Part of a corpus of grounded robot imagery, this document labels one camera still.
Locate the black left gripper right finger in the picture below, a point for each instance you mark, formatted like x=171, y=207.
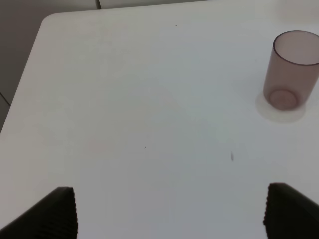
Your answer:
x=289, y=214

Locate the pink translucent plastic cup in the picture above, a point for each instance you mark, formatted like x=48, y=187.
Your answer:
x=293, y=69

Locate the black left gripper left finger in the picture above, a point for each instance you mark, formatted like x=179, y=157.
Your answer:
x=53, y=217

